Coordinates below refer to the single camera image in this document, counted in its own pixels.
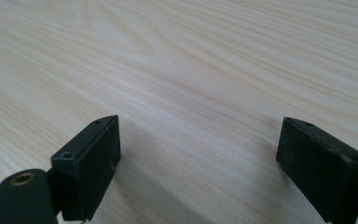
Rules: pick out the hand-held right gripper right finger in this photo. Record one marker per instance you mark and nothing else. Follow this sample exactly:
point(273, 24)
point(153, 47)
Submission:
point(323, 174)

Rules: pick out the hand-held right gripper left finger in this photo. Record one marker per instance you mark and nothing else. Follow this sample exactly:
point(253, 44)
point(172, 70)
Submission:
point(87, 168)

